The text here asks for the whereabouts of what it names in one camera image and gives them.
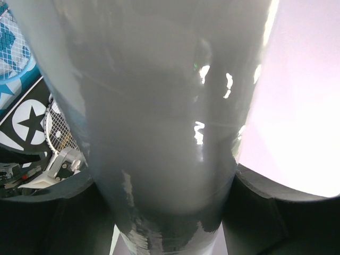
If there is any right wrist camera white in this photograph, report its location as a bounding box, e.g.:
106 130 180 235
19 147 85 189

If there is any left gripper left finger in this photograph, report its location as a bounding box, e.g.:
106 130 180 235
1 169 115 254

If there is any blue racket bag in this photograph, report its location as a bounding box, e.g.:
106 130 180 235
1 61 40 113

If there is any black racket bag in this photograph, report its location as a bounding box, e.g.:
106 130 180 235
1 78 56 169

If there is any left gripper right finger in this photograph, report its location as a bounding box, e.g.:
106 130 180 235
223 165 339 254

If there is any white racket on black bag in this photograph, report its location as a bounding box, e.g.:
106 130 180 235
44 97 80 155

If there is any white shuttlecock tube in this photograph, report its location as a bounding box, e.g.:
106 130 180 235
8 0 278 254

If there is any light blue racket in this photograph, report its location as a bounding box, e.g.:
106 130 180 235
1 1 36 84

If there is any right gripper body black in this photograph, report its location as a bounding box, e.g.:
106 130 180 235
1 162 45 198

